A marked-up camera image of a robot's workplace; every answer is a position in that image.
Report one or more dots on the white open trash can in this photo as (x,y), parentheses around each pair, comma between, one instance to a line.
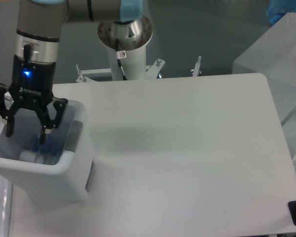
(61,167)

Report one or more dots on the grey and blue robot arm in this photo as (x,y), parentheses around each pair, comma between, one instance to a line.
(40,21)

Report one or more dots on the white tissue wrapper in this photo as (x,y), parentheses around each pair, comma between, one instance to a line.
(39,158)

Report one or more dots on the clear plastic water bottle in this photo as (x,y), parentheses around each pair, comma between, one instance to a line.
(50,146)

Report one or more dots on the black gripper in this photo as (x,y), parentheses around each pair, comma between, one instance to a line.
(31,89)

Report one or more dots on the white table clamp bracket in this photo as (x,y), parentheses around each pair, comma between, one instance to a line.
(153,71)

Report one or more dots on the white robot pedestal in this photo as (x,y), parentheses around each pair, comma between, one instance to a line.
(126,44)

